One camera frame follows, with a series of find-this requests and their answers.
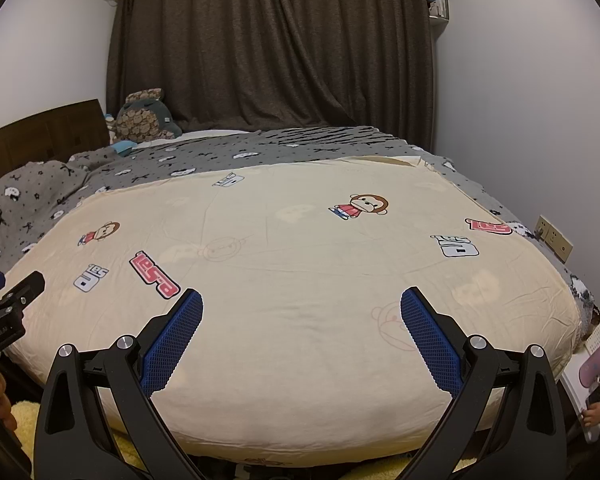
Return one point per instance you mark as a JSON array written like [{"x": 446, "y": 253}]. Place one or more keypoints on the light blue cloth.
[{"x": 124, "y": 148}]

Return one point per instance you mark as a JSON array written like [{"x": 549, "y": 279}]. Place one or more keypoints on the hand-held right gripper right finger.
[{"x": 427, "y": 340}]

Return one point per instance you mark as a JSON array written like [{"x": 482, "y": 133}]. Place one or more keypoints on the beige wall socket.
[
  {"x": 561, "y": 247},
  {"x": 544, "y": 227}
]

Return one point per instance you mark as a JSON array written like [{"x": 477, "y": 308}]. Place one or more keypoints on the white nightstand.
[{"x": 580, "y": 400}]

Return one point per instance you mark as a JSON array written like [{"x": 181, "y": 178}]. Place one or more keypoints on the white pillow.
[{"x": 205, "y": 134}]

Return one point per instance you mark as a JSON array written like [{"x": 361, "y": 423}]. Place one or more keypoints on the yellow fluffy rug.
[{"x": 27, "y": 430}]

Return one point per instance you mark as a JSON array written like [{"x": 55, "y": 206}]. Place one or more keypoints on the cream printed blanket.
[{"x": 305, "y": 270}]

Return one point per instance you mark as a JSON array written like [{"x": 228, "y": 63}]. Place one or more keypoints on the small wall shelf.
[{"x": 440, "y": 17}]

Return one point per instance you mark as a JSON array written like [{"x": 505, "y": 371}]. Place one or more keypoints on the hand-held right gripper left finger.
[{"x": 175, "y": 340}]

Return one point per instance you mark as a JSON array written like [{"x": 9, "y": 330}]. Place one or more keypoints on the brown patterned plush toy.
[{"x": 140, "y": 120}]

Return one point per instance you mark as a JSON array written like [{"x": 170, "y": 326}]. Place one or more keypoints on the dark wooden headboard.
[{"x": 40, "y": 135}]

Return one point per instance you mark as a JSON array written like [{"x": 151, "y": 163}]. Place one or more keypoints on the dark grey curtain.
[{"x": 270, "y": 45}]

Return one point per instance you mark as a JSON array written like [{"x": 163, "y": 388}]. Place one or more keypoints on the grey patterned bedsheet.
[{"x": 45, "y": 195}]

